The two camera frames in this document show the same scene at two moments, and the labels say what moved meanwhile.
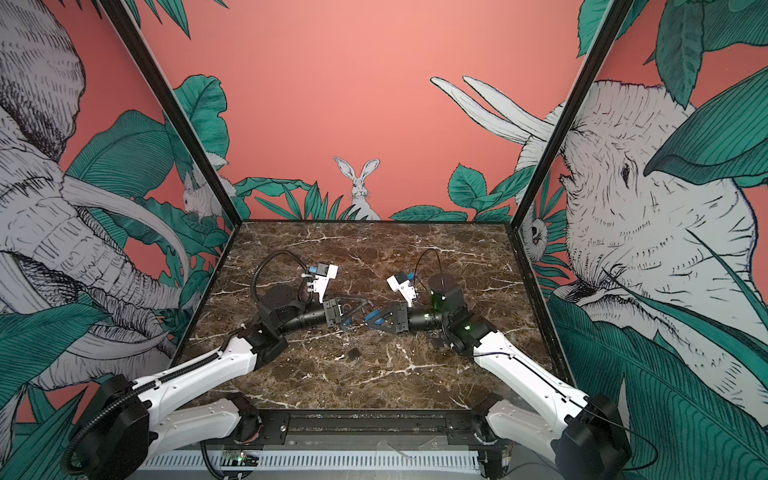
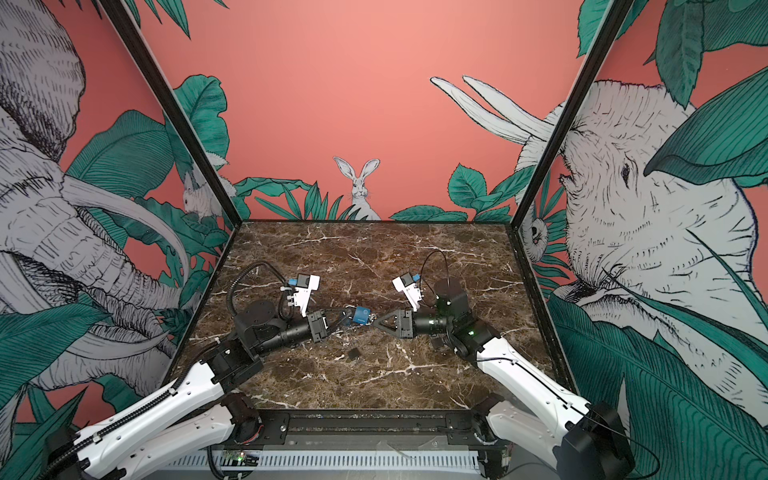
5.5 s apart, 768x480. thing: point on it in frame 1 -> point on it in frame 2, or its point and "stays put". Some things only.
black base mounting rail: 366,428 stays put
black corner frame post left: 129,32 stays put
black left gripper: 331,308 -> 321,331
